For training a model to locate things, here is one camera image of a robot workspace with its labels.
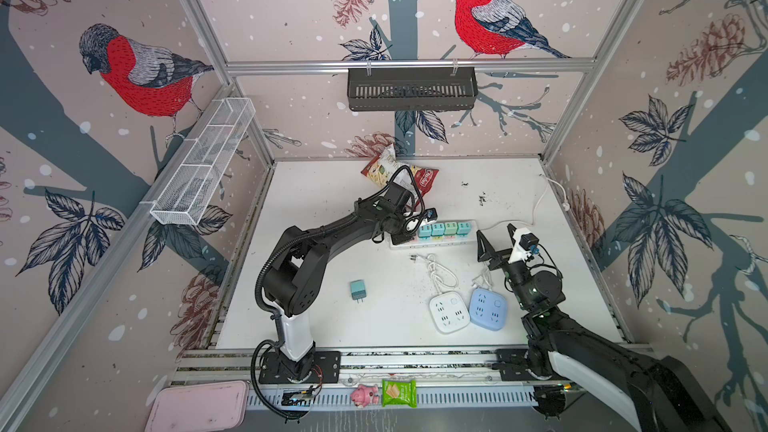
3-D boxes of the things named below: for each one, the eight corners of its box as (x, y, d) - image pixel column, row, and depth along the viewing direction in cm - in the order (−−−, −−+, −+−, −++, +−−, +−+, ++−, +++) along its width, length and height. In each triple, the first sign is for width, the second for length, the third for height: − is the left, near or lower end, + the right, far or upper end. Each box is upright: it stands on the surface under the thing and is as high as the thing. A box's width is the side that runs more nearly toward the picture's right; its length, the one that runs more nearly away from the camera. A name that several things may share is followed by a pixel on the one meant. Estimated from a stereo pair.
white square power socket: (435, 335, 80) (437, 332, 78) (426, 298, 87) (427, 295, 84) (471, 328, 81) (473, 325, 79) (459, 292, 88) (461, 288, 85)
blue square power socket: (466, 321, 82) (467, 318, 80) (471, 288, 88) (472, 284, 86) (502, 333, 80) (505, 331, 78) (505, 298, 86) (508, 295, 84)
